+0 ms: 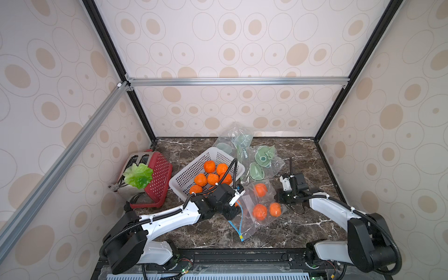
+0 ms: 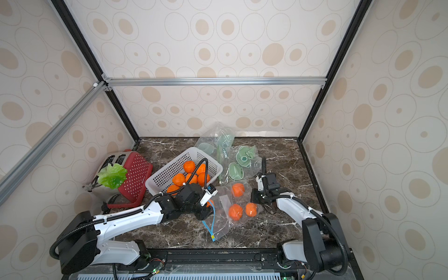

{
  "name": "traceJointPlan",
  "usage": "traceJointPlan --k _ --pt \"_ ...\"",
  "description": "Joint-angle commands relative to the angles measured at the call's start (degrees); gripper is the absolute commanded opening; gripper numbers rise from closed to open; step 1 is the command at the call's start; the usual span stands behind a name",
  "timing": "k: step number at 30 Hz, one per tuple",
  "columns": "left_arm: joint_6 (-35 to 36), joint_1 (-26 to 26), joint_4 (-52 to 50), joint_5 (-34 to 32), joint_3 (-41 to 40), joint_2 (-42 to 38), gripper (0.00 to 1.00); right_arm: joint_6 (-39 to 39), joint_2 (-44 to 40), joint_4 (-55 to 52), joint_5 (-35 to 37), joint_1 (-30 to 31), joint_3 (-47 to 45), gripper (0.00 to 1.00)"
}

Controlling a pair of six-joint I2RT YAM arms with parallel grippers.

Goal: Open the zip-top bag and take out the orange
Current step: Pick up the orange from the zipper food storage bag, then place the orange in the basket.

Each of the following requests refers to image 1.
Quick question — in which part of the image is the orange toy mandarin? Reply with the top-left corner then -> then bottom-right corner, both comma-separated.
207,173 -> 219,186
204,161 -> 216,174
216,163 -> 228,176
194,174 -> 208,187

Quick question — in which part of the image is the blue-seal clear zip-top bag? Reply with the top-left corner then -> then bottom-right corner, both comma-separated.
229,180 -> 287,242

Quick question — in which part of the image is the green-seal clear zip-top bag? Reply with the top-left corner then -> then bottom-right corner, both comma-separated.
243,145 -> 285,182

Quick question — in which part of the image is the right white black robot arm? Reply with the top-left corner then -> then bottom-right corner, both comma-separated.
275,169 -> 403,276

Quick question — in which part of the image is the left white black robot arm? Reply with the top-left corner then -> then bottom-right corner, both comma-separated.
99,159 -> 245,274

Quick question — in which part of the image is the white perforated plastic basket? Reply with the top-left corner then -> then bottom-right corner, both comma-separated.
169,147 -> 234,201

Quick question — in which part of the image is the green toy lettuce leaf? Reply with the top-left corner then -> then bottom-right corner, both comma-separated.
123,163 -> 154,190

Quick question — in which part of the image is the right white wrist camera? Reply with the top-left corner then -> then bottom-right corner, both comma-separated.
280,175 -> 292,192

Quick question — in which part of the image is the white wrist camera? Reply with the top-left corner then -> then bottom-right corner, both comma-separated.
280,175 -> 292,192
229,184 -> 246,207

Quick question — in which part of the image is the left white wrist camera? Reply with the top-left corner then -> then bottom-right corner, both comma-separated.
229,184 -> 246,207

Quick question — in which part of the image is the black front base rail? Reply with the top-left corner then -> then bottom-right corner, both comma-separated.
90,247 -> 351,280

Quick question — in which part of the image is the silver aluminium back rail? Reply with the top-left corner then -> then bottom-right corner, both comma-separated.
118,77 -> 350,89

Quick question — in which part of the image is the silver aluminium rail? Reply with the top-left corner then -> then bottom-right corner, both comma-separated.
118,77 -> 350,89
1,81 -> 129,262

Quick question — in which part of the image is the black right corner post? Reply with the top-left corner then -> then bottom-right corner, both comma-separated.
314,0 -> 404,145

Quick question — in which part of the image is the black corner post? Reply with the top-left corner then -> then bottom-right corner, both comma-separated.
81,0 -> 158,144
314,0 -> 404,145

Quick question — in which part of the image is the silver aluminium left rail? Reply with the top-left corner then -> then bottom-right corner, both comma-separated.
1,81 -> 129,262

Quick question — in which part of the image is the black left corner post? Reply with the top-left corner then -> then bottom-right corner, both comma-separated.
81,0 -> 158,144

